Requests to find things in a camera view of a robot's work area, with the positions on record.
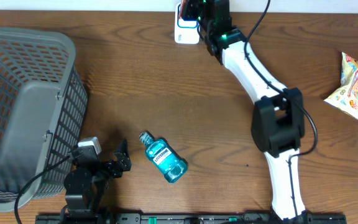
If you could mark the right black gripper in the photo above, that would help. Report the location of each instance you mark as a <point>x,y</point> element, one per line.
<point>189,5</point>

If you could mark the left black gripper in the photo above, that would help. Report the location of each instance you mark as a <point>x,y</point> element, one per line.
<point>123,158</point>

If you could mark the blue Listerine mouthwash bottle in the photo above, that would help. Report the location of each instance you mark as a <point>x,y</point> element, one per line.
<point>161,154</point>

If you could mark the wet wipes packet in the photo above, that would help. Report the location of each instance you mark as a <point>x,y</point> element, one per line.
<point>345,98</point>

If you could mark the orange Top snack bar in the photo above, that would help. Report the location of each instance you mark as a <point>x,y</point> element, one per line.
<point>182,8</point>

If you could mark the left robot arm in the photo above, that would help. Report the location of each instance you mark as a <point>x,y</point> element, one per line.
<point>86,184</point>

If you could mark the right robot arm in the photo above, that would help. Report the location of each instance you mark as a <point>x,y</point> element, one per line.
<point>277,123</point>

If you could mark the white barcode scanner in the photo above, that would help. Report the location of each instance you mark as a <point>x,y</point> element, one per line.
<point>185,31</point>

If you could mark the grey plastic shopping basket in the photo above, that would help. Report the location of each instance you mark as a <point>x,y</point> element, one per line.
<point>42,107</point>

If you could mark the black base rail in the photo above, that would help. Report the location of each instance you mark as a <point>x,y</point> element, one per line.
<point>136,218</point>

